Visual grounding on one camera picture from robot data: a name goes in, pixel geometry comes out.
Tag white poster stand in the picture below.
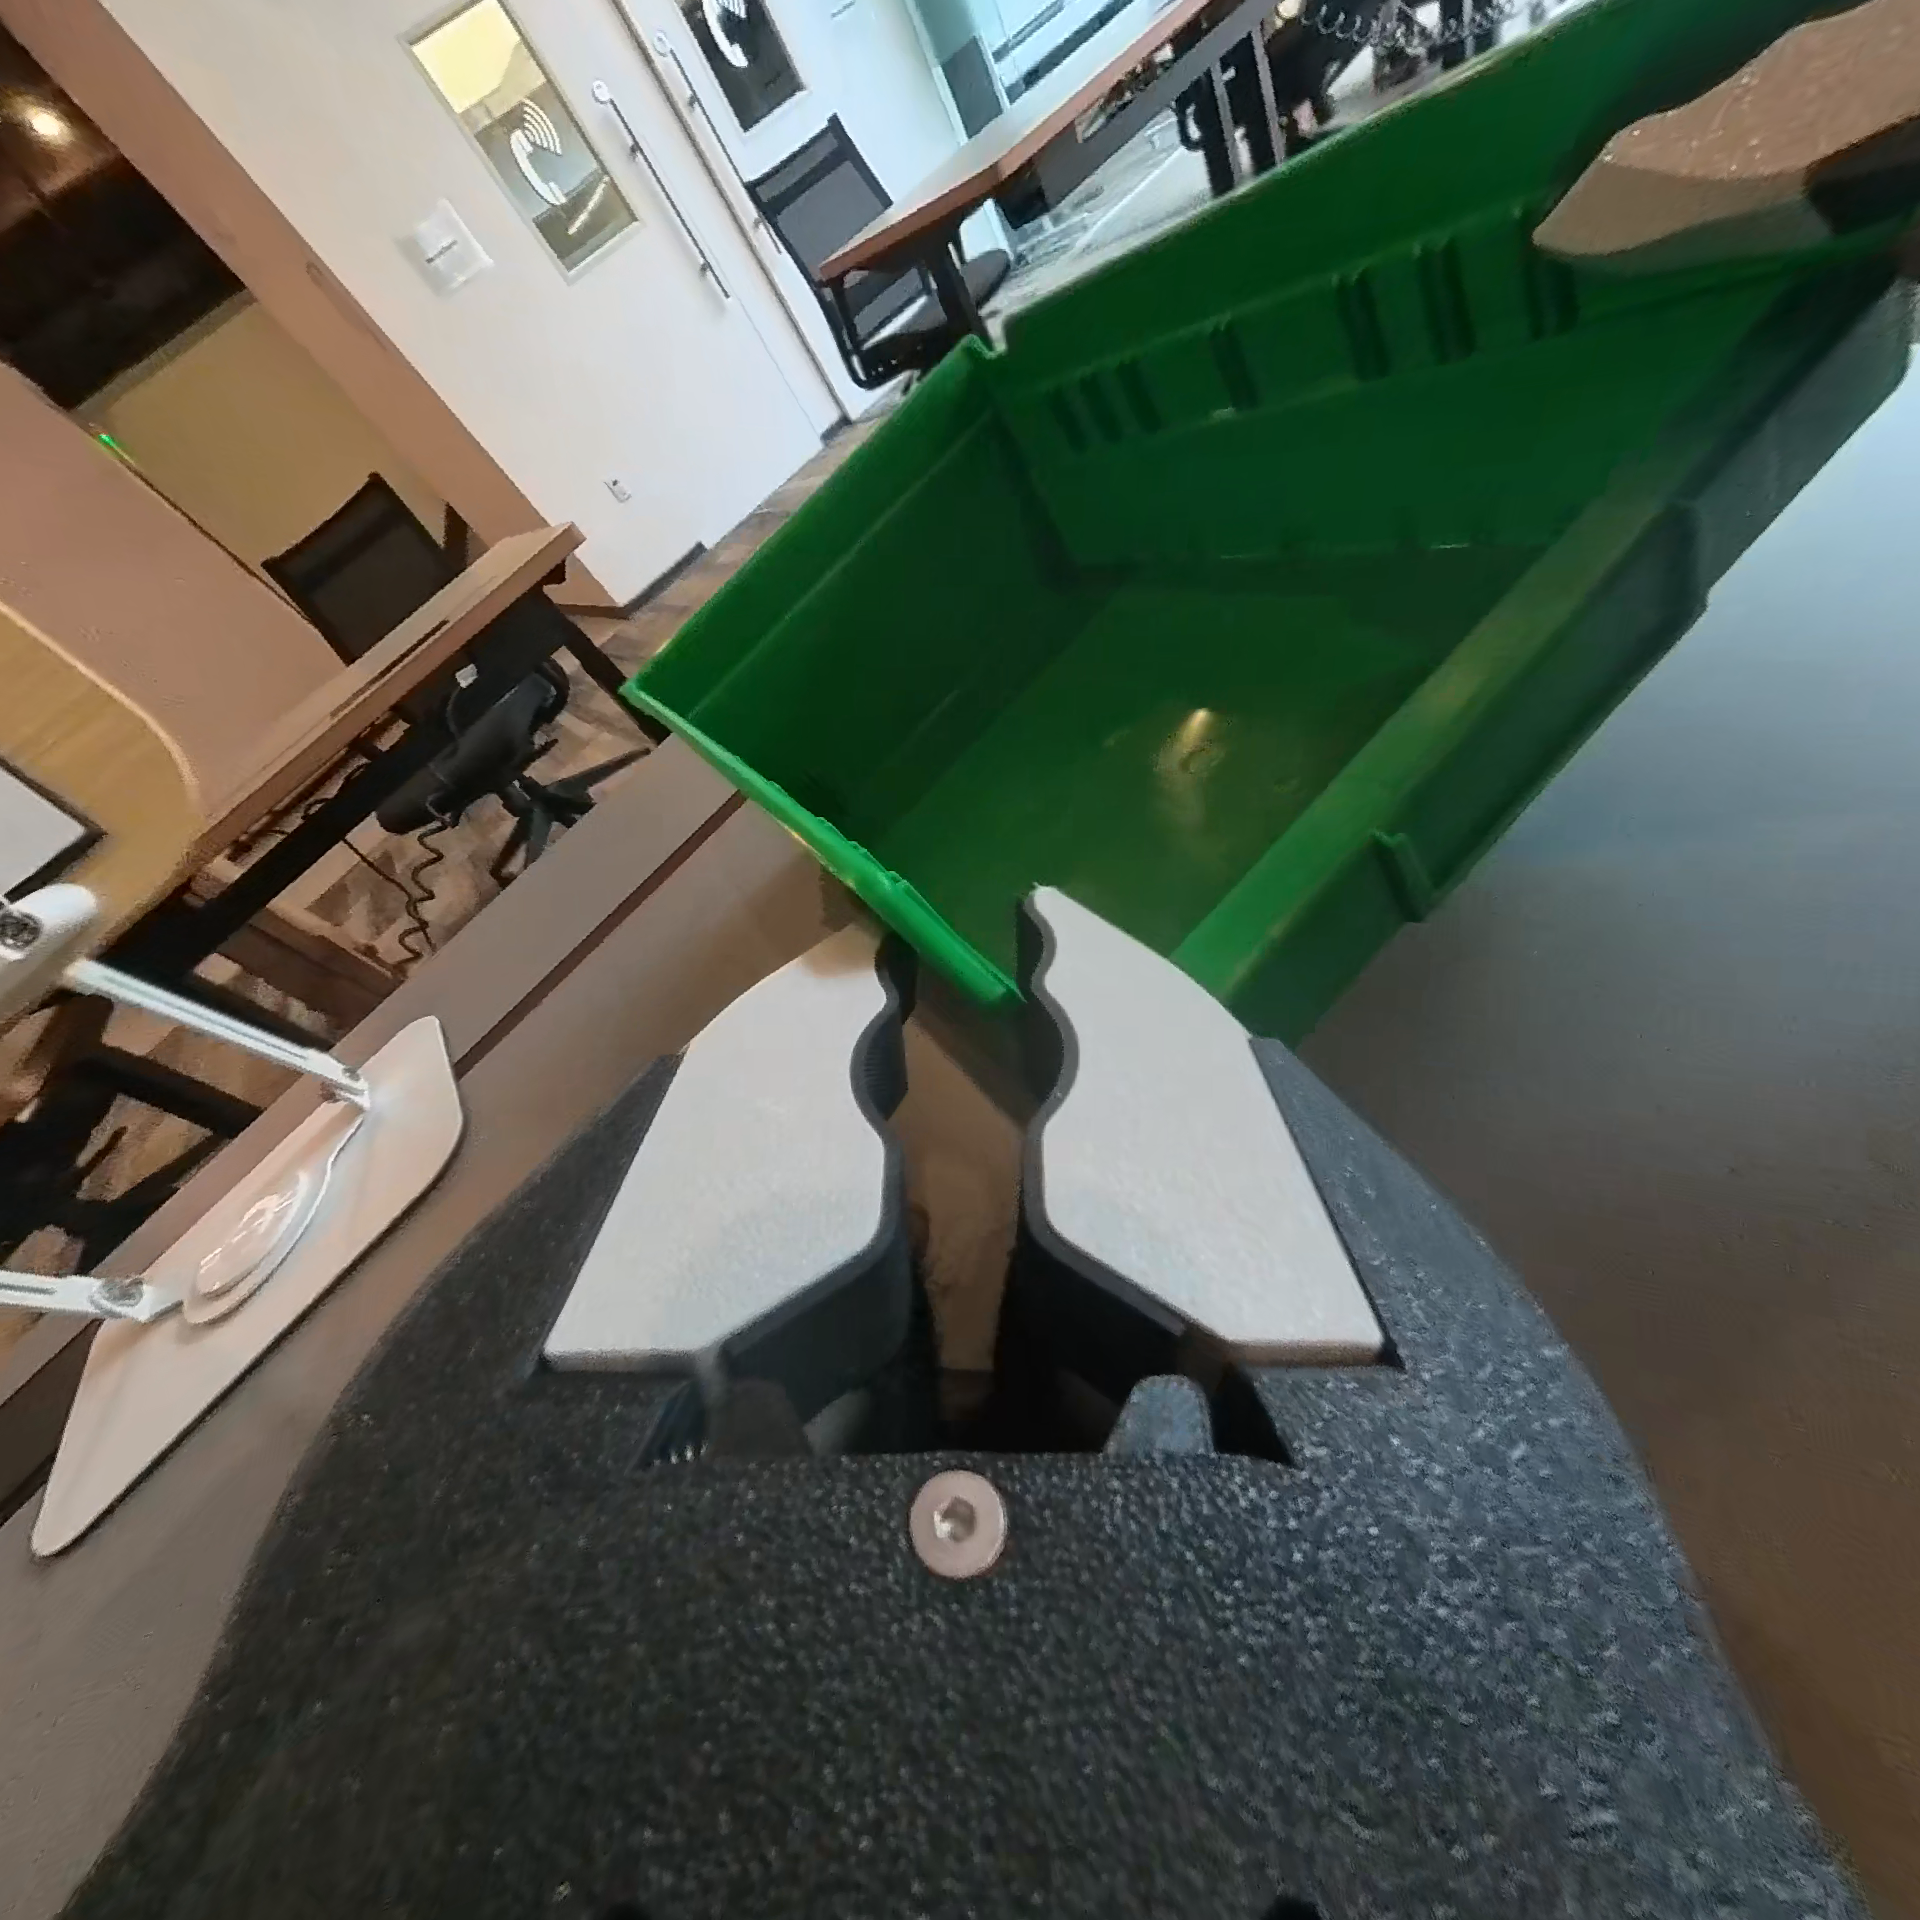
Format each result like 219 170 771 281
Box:
0 881 470 1556

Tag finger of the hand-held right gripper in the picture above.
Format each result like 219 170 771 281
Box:
1531 0 1920 281

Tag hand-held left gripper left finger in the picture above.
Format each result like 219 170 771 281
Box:
542 922 913 1375

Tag green plastic bin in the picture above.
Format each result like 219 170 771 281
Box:
621 0 1920 1047

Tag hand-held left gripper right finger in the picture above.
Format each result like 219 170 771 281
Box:
1020 884 1390 1369

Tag white wall sign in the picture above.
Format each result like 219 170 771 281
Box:
394 196 495 285

